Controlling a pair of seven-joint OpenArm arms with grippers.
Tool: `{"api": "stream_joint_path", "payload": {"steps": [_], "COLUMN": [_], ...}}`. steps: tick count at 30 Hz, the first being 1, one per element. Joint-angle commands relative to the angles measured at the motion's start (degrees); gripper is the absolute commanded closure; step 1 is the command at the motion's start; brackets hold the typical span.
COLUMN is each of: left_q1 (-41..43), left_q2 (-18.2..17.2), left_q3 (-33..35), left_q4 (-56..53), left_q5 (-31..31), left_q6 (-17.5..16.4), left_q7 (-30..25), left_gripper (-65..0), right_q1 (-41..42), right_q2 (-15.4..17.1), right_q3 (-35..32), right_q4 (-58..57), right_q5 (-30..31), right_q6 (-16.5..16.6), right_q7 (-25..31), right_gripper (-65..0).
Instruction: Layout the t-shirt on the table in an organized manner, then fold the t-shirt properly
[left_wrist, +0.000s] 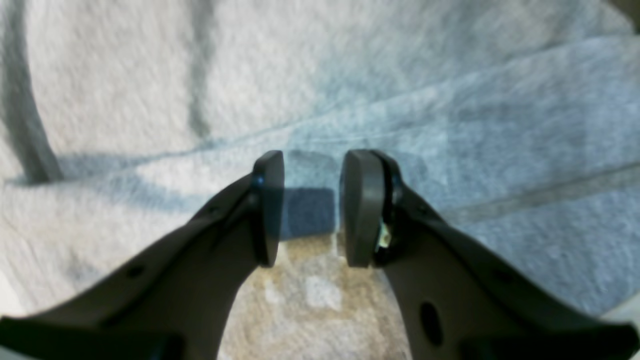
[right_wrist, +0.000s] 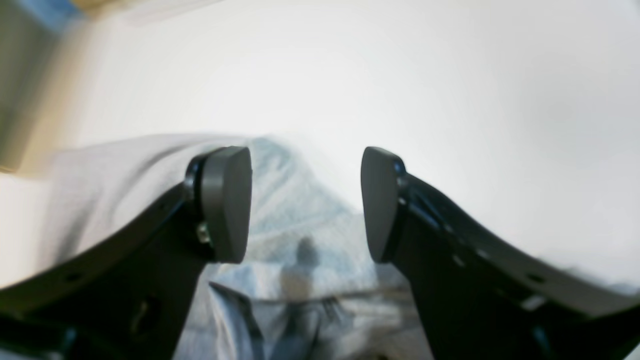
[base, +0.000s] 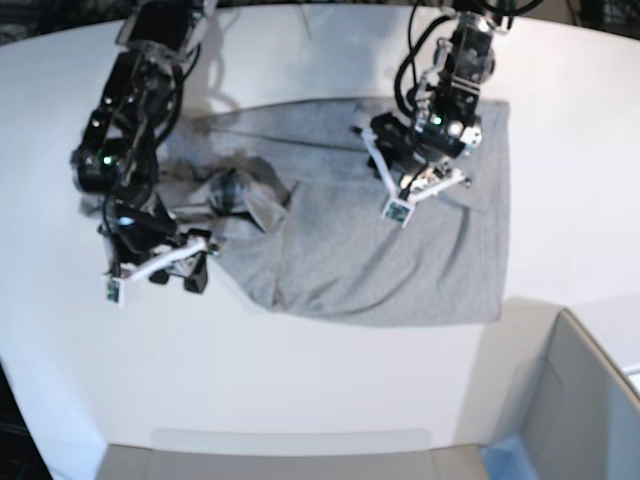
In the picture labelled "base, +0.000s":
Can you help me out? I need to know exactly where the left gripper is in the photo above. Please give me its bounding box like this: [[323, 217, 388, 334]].
[[350, 113, 473, 204]]

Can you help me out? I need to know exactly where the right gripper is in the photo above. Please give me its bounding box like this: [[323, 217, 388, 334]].
[[99, 207, 220, 294]]

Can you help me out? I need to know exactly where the grey t-shirt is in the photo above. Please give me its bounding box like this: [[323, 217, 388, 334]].
[[158, 98, 510, 328]]

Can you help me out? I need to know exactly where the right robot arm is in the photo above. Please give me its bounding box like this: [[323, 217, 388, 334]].
[[70, 1, 217, 303]]

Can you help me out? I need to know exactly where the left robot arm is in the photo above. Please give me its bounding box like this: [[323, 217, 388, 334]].
[[353, 1, 539, 218]]

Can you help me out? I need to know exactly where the grey cardboard box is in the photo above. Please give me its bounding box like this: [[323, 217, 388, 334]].
[[97, 300, 639, 479]]

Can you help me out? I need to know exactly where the blue item in box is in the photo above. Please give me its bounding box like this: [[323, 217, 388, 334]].
[[481, 435, 538, 480]]

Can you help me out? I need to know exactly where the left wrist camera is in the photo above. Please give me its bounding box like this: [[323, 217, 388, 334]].
[[381, 197, 415, 228]]

